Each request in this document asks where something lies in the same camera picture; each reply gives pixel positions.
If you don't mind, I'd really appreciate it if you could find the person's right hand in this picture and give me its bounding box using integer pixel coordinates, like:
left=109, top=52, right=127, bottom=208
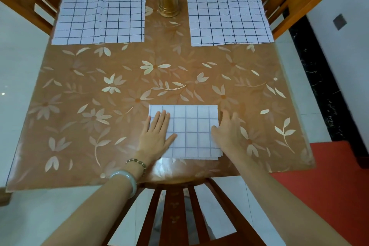
left=211, top=110, right=246, bottom=159

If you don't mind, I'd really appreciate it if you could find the person's left hand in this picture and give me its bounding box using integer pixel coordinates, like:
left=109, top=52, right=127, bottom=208
left=135, top=110, right=178, bottom=168

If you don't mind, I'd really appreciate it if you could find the checked placemat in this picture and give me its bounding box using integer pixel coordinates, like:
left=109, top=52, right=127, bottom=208
left=148, top=104, right=223, bottom=160

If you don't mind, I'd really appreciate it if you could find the grid cloth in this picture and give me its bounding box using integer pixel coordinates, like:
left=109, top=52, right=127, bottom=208
left=185, top=0, right=274, bottom=47
left=51, top=0, right=148, bottom=45

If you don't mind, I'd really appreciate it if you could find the person's left forearm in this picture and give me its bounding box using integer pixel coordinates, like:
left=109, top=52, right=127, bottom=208
left=42, top=155, right=156, bottom=246

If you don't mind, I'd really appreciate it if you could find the person's right forearm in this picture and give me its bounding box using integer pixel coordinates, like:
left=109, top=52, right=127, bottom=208
left=226, top=146, right=351, bottom=246

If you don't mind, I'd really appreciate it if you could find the wooden dining table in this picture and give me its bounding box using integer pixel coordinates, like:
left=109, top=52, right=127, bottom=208
left=5, top=0, right=316, bottom=193

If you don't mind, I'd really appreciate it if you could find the pale green jade bangle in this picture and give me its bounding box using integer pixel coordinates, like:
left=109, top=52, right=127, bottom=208
left=111, top=169, right=138, bottom=199

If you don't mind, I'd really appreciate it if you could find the red floor mat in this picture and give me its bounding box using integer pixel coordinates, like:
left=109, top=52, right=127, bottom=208
left=271, top=140, right=369, bottom=246

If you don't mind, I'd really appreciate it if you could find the beaded bracelet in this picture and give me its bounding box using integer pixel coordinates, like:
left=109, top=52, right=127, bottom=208
left=125, top=158, right=147, bottom=174

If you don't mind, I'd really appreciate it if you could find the grey wall outlet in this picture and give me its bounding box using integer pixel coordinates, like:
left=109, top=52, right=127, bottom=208
left=333, top=13, right=347, bottom=31

